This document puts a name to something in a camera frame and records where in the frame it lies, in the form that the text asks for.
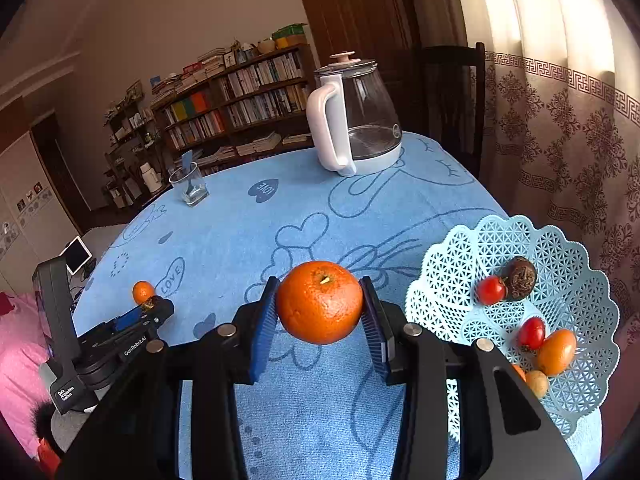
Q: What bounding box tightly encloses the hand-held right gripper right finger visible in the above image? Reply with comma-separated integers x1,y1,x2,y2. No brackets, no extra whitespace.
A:
359,276,583,480

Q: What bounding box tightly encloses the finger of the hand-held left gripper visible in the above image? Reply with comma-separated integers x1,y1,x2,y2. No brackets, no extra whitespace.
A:
107,296,176,334

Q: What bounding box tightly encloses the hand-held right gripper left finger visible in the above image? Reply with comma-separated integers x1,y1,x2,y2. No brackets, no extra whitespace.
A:
55,276,281,480

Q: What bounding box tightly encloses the large round orange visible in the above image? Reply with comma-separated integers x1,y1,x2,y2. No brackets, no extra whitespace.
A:
276,260,364,345

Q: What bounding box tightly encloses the small red fruit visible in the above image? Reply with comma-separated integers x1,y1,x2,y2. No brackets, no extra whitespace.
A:
516,316,546,352
475,276,507,306

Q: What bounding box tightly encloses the dark brown fruit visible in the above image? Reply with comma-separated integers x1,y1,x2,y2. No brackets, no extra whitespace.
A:
501,256,538,302

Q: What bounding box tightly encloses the light blue lattice basket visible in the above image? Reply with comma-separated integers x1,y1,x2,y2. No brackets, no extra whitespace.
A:
404,214,621,438

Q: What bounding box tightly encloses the pink blanket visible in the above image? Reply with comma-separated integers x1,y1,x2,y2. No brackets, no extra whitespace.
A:
0,290,56,461

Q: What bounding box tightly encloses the white tablet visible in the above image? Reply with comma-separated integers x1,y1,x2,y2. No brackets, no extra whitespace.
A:
60,236,93,276

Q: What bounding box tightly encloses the white cabinet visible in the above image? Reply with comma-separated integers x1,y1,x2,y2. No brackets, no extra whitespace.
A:
0,130,83,296

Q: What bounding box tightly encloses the blue printed tablecloth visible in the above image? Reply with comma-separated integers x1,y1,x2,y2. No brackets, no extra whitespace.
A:
72,131,603,480

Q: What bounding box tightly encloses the clear drinking glass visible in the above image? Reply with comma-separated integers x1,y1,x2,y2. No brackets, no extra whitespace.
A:
168,161,208,207

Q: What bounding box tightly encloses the white thermos bottle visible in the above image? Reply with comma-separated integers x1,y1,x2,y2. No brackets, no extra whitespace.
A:
140,162,163,193

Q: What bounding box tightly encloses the dark open shelf rack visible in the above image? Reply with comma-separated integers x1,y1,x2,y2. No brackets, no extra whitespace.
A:
102,100,168,211

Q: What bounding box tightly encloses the blue plastic spoon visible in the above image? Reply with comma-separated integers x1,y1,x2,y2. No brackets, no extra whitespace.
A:
180,150,196,196

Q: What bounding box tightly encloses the small yellow-brown fruit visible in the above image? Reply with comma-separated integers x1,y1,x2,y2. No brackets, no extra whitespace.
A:
525,370,550,398

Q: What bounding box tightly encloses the oval orange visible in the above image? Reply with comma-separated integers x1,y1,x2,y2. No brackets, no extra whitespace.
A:
536,329,577,377

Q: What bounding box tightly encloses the wooden bookshelf with books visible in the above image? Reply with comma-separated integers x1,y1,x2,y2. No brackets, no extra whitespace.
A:
150,42,318,176

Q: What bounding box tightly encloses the dark wooden chair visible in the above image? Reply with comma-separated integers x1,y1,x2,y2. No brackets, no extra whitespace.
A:
420,42,487,181

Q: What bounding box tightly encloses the patterned beige curtain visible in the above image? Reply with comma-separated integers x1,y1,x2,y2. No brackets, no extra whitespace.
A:
450,0,640,321

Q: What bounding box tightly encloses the green box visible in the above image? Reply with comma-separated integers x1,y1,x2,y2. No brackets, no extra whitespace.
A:
272,23,308,48

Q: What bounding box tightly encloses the brown wooden door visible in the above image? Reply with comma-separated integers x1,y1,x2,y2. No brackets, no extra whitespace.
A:
290,0,421,133

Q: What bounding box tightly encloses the glass kettle with white handle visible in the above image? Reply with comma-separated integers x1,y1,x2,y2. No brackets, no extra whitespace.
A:
306,51,404,177

